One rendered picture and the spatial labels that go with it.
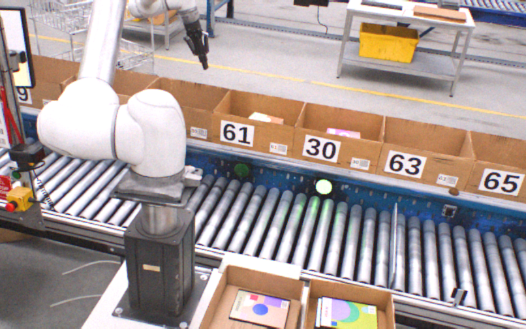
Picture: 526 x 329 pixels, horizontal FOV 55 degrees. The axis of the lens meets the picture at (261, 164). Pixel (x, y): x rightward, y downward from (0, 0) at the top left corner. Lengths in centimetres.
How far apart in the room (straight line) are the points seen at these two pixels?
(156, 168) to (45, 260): 187
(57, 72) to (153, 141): 173
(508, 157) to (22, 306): 254
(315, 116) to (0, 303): 189
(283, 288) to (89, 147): 83
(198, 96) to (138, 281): 126
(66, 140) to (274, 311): 88
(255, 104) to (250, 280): 107
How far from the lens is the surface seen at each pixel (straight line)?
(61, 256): 319
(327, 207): 229
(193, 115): 239
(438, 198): 233
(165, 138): 137
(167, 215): 153
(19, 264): 321
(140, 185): 145
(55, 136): 144
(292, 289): 180
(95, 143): 140
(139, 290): 173
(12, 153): 207
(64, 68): 300
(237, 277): 183
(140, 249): 159
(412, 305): 199
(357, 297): 183
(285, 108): 256
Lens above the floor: 208
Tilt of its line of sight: 32 degrees down
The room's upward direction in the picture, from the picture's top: 5 degrees clockwise
